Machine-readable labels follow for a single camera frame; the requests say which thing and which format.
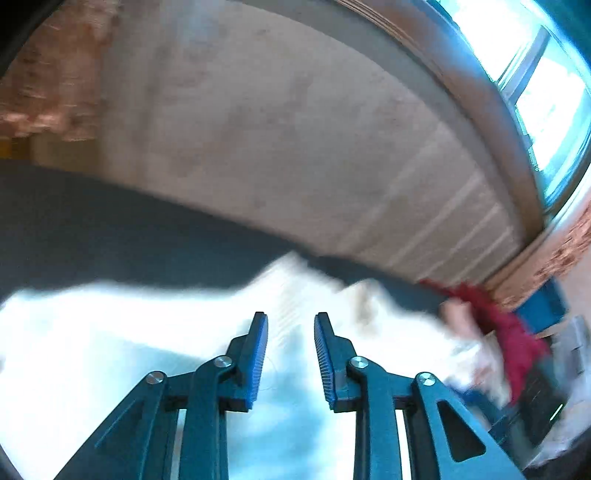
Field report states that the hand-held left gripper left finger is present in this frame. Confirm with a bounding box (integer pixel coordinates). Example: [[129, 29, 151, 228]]
[[54, 312, 269, 480]]

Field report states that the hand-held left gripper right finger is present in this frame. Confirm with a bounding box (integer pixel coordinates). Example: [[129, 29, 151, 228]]
[[315, 312, 527, 480]]

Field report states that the white knit sweater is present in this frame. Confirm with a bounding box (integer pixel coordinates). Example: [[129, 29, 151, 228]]
[[0, 251, 509, 480]]

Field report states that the maroon garment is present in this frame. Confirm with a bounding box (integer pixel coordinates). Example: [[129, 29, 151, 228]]
[[420, 279, 550, 407]]

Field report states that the clear plastic storage box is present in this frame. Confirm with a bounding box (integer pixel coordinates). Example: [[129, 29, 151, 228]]
[[549, 314, 591, 384]]

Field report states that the blue storage bin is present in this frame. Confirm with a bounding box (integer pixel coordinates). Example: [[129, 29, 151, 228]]
[[515, 277, 568, 333]]

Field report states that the pink knit sweater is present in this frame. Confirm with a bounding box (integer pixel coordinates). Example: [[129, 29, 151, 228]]
[[438, 298, 499, 384]]

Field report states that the brown floral curtain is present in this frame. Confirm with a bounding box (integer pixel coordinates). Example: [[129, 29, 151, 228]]
[[496, 203, 591, 310], [0, 0, 116, 141]]

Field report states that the black padded bench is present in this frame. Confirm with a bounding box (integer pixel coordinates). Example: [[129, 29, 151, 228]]
[[0, 159, 462, 319]]

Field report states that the window with wooden frame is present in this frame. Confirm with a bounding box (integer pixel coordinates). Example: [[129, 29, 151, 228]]
[[342, 0, 591, 232]]

